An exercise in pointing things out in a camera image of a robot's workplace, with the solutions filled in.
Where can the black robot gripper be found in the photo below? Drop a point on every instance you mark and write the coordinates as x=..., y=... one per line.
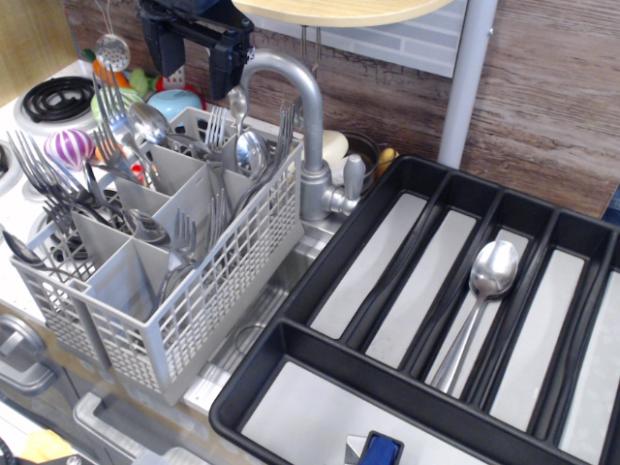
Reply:
x=218, y=25

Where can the steel spoon left back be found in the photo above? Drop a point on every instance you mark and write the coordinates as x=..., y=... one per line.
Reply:
x=149, y=123

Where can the steel spoon in basket back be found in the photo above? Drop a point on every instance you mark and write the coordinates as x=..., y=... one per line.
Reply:
x=251, y=154

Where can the steel spoon middle compartment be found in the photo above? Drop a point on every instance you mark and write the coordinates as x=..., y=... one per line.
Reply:
x=145, y=228

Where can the grey plastic cutlery basket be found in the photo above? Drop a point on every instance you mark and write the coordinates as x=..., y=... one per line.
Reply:
x=104, y=309

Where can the steel spoon front left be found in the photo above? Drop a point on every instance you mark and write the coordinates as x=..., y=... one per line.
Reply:
x=35, y=261

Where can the black cutlery tray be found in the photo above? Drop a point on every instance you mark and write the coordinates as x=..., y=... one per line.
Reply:
x=355, y=346

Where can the steel spoon in tray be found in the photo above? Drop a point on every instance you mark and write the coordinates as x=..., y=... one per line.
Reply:
x=491, y=277

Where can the small hanging grater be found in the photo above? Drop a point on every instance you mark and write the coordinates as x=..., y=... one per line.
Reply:
x=176, y=80

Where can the blue toy bowl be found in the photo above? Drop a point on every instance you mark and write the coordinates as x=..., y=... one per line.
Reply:
x=172, y=102

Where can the hanging silver strainer ladle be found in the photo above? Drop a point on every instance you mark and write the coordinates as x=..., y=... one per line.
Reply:
x=111, y=50

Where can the large steel fork left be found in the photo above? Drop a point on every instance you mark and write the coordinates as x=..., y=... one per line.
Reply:
x=114, y=114

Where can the light wooden round shelf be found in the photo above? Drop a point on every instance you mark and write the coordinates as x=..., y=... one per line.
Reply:
x=345, y=13

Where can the black stove burner coil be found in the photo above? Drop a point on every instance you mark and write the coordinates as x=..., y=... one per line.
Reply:
x=58, y=99

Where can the purple striped toy egg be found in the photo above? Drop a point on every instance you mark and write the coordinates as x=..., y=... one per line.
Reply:
x=70, y=147

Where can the steel fork front middle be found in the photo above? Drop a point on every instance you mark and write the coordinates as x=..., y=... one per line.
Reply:
x=181, y=252

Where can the small metal pot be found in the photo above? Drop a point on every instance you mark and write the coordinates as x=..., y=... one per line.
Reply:
x=369, y=151

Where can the silver sink faucet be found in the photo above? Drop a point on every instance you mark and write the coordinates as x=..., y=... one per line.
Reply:
x=319, y=196

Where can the blue and silver object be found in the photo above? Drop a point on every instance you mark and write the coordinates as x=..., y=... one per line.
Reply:
x=373, y=449

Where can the white metal post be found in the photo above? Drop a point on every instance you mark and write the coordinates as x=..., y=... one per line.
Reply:
x=476, y=33

